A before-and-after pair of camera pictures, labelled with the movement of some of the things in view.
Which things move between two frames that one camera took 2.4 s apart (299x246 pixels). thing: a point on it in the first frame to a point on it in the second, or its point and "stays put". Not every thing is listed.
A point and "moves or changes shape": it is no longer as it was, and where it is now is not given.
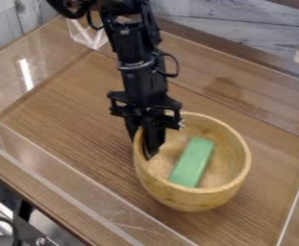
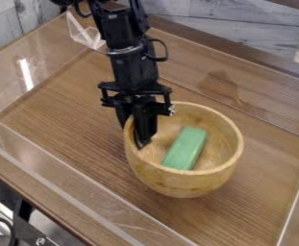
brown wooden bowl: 197,170 moves or changes shape
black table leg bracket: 26,234 stays put
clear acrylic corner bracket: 92,36 stays put
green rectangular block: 192,161 to 185,147
